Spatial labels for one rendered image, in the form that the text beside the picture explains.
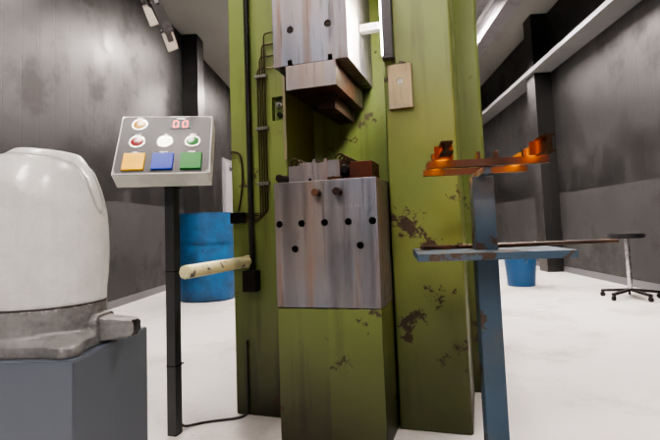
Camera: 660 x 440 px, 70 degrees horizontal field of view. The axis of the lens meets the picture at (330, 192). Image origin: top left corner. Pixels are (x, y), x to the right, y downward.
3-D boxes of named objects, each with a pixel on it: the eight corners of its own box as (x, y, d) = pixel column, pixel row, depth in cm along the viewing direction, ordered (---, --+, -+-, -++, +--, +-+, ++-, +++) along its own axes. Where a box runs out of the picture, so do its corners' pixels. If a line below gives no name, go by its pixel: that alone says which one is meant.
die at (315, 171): (340, 180, 171) (339, 157, 171) (289, 184, 177) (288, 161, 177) (366, 188, 211) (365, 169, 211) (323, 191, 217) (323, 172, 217)
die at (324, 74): (336, 83, 173) (335, 59, 174) (286, 90, 179) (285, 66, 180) (362, 110, 213) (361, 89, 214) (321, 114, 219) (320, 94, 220)
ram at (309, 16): (370, 53, 170) (366, -53, 173) (273, 68, 181) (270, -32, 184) (391, 85, 210) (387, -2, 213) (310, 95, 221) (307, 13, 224)
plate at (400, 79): (412, 106, 176) (411, 62, 177) (389, 109, 179) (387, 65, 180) (413, 107, 178) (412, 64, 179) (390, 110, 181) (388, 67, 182)
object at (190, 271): (192, 280, 151) (191, 263, 152) (177, 280, 153) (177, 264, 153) (253, 267, 193) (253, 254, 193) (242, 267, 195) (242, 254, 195)
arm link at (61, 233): (77, 309, 59) (77, 137, 61) (-73, 315, 59) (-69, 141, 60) (127, 292, 76) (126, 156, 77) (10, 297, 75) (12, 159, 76)
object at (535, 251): (578, 257, 119) (577, 249, 119) (417, 261, 124) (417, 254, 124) (541, 250, 149) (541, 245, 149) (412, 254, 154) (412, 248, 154)
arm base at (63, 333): (102, 358, 57) (102, 311, 57) (-73, 362, 58) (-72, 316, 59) (163, 326, 75) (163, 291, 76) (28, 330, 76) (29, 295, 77)
